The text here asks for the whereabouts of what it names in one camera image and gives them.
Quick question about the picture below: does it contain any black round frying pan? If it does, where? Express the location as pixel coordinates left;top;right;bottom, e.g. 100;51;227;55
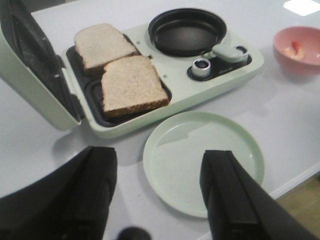
148;8;242;63

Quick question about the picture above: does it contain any white bread slice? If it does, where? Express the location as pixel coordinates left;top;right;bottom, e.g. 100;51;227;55
101;55;170;118
74;23;139;76

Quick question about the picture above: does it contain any green breakfast maker lid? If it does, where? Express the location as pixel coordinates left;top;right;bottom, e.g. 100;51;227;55
0;0;82;131

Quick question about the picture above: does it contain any pink plastic bowl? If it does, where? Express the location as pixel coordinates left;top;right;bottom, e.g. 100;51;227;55
273;26;320;76

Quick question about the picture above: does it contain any green breakfast maker base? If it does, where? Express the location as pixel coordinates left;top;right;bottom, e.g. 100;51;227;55
61;23;264;139

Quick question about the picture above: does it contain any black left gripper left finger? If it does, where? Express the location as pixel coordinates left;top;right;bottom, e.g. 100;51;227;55
0;146;118;240

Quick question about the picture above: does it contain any left silver control knob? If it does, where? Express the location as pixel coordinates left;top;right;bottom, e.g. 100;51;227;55
191;58;211;78

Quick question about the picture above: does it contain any light green plastic plate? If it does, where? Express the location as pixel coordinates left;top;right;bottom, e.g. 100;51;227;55
142;111;265;218

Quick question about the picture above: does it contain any pink cooked shrimp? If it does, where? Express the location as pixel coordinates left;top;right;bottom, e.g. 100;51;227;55
283;41;305;60

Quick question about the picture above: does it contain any right silver control knob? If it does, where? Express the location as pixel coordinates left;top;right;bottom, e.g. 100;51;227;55
234;45;249;61

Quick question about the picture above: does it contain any silver control knob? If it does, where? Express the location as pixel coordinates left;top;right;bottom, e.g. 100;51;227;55
191;58;211;78
234;45;249;61

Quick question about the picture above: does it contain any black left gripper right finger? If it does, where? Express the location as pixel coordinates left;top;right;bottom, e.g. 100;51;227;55
200;150;317;240

